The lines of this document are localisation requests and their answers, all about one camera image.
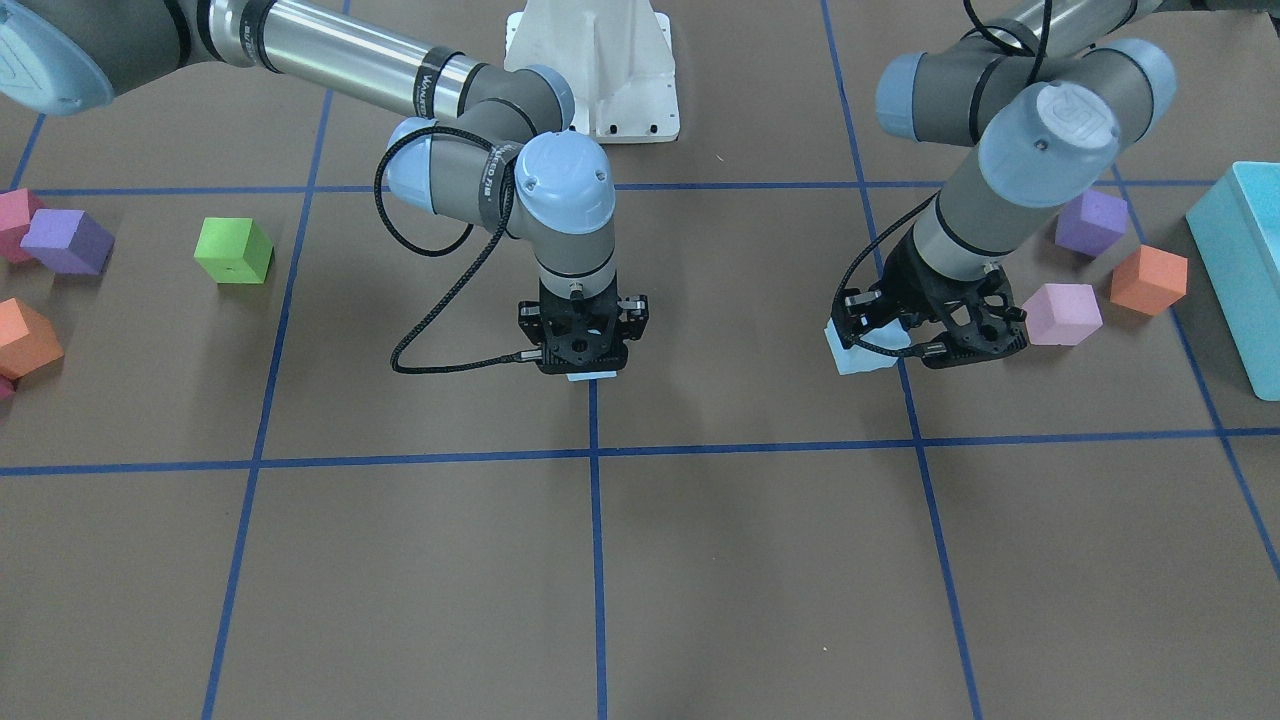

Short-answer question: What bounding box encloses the lavender foam cube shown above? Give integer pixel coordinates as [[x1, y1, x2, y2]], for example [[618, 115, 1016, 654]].
[[1053, 190, 1129, 258]]

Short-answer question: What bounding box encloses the magenta foam cube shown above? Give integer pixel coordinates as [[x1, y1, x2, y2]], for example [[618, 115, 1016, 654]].
[[1, 188, 45, 264]]

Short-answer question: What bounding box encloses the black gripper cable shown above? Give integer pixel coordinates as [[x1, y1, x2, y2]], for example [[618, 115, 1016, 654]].
[[374, 126, 547, 375], [831, 0, 1056, 357]]

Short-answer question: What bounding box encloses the pink foam cube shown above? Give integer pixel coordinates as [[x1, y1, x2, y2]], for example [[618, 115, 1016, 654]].
[[1021, 283, 1105, 346]]

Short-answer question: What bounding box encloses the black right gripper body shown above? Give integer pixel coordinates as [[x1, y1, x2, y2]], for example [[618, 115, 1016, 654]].
[[517, 282, 649, 375]]

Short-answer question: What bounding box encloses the cyan plastic bin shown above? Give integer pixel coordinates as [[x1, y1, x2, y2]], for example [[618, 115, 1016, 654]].
[[1187, 161, 1279, 402]]

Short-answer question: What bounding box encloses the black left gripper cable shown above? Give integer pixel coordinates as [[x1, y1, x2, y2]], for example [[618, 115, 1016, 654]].
[[831, 0, 1056, 357]]

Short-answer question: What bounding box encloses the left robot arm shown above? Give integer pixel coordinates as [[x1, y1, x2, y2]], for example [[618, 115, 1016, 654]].
[[826, 1, 1178, 374]]

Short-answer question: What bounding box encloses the orange foam cube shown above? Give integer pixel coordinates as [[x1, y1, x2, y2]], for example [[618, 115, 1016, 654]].
[[1, 297, 64, 380], [1108, 245, 1189, 316]]

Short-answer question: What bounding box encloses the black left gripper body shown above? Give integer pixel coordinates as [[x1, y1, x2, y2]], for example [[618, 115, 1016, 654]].
[[835, 236, 1029, 369]]

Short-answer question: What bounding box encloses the orange foam cube far side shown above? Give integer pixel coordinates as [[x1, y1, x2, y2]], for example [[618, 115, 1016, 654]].
[[1, 297, 64, 380]]

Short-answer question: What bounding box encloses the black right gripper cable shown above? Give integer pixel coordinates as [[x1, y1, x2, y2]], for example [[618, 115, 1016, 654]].
[[374, 126, 547, 375]]

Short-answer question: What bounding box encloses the green foam cube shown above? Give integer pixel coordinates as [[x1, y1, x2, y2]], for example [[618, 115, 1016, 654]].
[[193, 217, 275, 284]]

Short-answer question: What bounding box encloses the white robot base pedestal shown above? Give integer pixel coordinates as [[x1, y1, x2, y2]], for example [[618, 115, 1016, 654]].
[[504, 1, 681, 143]]

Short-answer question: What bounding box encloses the purple foam cube far side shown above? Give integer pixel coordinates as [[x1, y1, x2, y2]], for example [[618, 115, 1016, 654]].
[[19, 208, 115, 275]]

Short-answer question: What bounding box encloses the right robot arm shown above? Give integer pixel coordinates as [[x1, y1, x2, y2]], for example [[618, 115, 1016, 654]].
[[3, 1, 649, 377]]

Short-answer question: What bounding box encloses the light blue foam block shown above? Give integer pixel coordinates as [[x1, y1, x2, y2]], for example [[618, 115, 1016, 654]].
[[824, 319, 913, 375], [564, 372, 618, 382]]

